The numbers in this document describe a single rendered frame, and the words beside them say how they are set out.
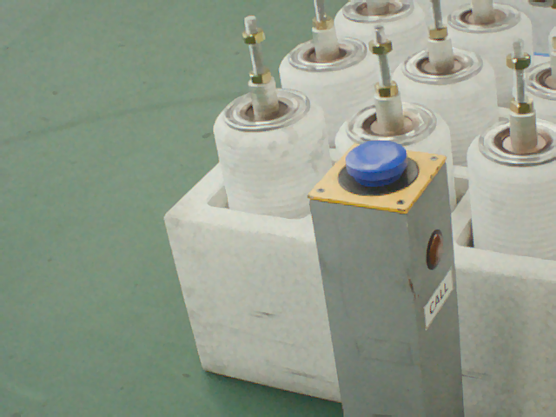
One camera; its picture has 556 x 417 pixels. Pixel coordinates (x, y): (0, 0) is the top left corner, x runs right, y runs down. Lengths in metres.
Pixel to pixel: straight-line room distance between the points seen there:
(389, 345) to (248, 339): 0.29
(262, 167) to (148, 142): 0.60
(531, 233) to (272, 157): 0.23
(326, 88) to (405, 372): 0.35
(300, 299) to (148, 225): 0.42
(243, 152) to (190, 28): 0.96
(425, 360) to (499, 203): 0.16
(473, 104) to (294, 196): 0.18
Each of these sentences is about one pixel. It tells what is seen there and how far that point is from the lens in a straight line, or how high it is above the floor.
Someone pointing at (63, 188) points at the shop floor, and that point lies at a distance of 1.49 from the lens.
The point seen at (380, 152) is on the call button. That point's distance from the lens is 0.73.
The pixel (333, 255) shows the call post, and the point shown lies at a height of 0.27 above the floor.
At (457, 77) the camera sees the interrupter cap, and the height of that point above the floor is 0.25.
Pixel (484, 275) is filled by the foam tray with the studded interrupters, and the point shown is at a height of 0.17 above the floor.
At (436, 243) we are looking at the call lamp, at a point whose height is 0.27.
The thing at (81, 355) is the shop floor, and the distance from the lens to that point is 1.17.
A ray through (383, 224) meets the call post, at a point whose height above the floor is 0.30.
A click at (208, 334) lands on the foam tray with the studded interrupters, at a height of 0.05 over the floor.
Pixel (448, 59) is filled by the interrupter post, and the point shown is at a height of 0.26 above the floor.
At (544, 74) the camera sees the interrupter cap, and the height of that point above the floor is 0.25.
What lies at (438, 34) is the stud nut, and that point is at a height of 0.29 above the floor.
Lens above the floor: 0.68
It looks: 30 degrees down
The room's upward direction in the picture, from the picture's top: 10 degrees counter-clockwise
